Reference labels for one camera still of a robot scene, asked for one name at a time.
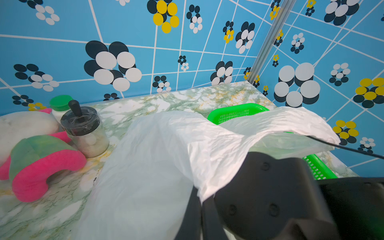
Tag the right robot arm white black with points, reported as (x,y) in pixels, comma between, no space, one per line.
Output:
(271,199)

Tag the white plastic bag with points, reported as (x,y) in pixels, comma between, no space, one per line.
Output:
(144,187)

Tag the pink white plush toy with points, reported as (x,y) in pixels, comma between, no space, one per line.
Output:
(32,150)

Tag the right aluminium corner post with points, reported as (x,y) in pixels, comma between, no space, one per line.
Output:
(277,25)

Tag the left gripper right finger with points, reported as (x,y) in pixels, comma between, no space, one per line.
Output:
(211,222)

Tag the green plastic basket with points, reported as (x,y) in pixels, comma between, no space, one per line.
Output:
(319,170)

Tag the clear shaker jar black lid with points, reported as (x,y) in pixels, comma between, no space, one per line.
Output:
(85,128)

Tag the green cap white bottle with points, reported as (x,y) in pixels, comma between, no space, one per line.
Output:
(59,106)

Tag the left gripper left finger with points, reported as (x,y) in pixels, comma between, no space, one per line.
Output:
(191,226)

